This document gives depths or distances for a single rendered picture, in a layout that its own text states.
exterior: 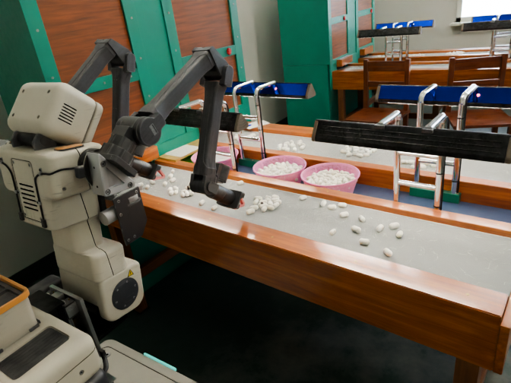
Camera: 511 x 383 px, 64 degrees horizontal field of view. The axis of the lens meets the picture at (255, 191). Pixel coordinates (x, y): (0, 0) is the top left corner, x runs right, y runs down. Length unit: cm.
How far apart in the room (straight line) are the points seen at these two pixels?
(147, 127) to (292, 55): 355
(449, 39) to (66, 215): 583
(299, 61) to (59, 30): 291
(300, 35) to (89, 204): 355
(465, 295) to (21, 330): 115
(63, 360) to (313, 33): 386
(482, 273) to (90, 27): 190
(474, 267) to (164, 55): 186
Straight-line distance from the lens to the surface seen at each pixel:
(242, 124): 173
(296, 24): 453
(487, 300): 123
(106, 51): 165
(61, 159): 116
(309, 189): 178
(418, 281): 126
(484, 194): 187
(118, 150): 112
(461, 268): 137
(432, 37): 653
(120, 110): 169
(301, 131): 255
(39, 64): 209
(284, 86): 223
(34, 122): 122
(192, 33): 263
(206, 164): 137
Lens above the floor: 152
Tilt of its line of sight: 25 degrees down
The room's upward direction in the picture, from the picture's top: 7 degrees counter-clockwise
